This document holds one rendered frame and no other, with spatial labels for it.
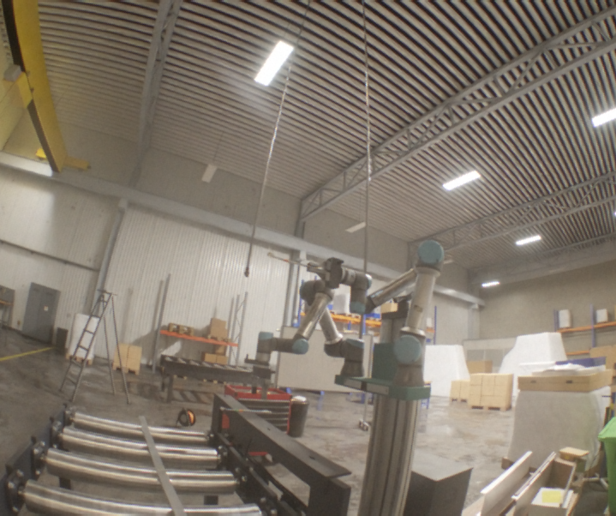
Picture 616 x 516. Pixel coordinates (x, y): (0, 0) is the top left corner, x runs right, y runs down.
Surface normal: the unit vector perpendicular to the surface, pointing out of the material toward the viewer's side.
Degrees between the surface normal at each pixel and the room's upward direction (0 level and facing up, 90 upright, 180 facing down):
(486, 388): 90
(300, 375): 90
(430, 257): 80
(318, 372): 90
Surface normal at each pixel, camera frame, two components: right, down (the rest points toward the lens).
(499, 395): -0.80, -0.26
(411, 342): -0.45, -0.20
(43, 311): 0.51, -0.22
